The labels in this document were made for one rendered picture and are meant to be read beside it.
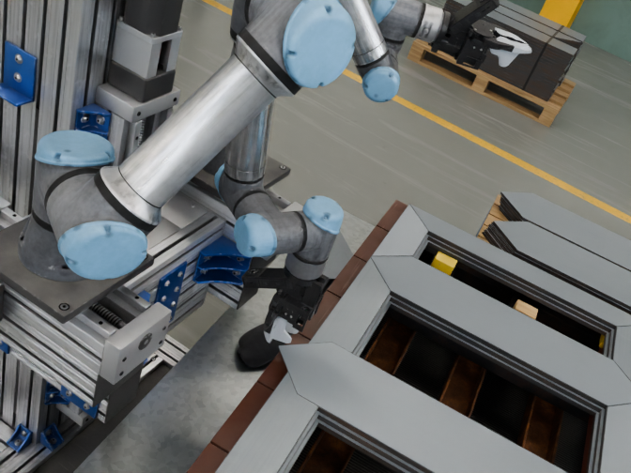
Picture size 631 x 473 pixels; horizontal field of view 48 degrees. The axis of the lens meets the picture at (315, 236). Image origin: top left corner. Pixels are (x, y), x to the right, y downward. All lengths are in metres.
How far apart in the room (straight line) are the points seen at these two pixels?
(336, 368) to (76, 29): 0.81
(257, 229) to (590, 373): 0.97
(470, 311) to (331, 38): 1.00
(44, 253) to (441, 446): 0.82
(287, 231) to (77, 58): 0.46
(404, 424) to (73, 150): 0.81
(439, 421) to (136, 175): 0.81
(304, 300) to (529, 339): 0.67
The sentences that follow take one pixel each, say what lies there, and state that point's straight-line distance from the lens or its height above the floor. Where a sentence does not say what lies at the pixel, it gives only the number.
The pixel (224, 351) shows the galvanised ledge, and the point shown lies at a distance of 1.70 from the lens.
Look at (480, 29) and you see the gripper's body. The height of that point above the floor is 1.46.
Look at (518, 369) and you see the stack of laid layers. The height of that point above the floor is 0.83.
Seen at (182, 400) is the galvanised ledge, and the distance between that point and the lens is 1.59.
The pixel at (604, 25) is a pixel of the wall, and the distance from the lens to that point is 8.24.
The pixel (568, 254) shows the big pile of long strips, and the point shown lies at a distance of 2.27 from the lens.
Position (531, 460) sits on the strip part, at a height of 0.85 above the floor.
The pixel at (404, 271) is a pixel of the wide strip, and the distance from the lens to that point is 1.84.
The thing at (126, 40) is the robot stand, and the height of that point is 1.35.
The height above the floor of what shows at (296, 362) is 0.85.
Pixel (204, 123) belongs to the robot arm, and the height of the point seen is 1.41.
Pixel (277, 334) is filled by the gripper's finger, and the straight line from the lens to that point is 1.47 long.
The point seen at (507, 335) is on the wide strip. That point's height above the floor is 0.85.
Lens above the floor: 1.90
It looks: 35 degrees down
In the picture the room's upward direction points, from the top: 20 degrees clockwise
